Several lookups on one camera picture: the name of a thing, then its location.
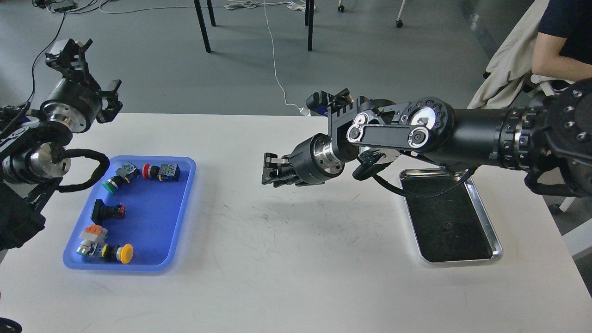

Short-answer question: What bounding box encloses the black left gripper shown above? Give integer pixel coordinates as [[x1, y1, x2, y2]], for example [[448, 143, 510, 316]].
[[40, 38, 123, 133]]

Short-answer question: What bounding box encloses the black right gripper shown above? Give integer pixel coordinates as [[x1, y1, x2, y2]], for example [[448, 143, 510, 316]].
[[261, 133, 345, 188]]

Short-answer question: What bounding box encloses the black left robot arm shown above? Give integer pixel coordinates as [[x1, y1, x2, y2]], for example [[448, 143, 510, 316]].
[[0, 39, 123, 250]]

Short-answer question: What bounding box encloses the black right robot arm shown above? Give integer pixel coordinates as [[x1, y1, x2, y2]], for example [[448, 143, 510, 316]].
[[261, 79, 592, 198]]

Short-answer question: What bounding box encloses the black industrial part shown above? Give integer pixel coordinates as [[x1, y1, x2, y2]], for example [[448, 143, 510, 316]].
[[91, 199, 126, 226]]

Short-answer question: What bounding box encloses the black table leg left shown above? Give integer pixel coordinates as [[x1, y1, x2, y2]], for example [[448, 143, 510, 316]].
[[194, 0, 216, 53]]

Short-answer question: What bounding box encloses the black table leg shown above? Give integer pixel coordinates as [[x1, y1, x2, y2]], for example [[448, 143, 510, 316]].
[[304, 0, 315, 51], [194, 0, 216, 53]]

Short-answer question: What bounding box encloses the blue plastic tray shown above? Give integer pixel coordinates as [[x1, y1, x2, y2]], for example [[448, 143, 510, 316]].
[[62, 155, 197, 272]]

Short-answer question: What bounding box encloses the black table leg right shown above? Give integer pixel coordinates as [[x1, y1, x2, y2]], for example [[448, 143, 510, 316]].
[[304, 0, 315, 51]]

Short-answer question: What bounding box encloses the silver metal tray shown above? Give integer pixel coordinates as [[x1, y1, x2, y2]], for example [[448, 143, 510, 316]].
[[400, 169, 503, 267]]

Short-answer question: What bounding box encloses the beige jacket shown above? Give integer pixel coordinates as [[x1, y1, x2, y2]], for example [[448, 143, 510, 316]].
[[468, 0, 549, 108]]

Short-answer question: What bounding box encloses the white office chair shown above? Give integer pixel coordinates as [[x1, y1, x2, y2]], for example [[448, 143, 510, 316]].
[[529, 74, 592, 260]]

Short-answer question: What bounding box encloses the seated person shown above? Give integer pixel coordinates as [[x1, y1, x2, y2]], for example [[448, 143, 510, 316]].
[[531, 0, 592, 81]]

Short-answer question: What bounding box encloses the black cable on floor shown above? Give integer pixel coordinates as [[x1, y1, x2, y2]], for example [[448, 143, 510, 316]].
[[23, 0, 102, 107]]

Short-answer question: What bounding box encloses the green push button switch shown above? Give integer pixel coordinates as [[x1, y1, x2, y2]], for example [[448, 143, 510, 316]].
[[101, 161, 141, 194]]

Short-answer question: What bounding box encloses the red push button switch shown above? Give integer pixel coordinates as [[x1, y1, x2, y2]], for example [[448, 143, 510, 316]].
[[142, 164, 180, 182]]

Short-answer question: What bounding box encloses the orange grey switch block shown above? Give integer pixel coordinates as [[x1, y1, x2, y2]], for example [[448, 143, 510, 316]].
[[80, 224, 108, 244]]

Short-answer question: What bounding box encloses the white cable on floor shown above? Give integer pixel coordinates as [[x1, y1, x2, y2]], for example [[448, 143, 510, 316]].
[[224, 0, 320, 116]]

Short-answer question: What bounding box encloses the yellow push button switch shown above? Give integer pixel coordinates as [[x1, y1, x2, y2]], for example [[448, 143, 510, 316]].
[[75, 240, 135, 264]]

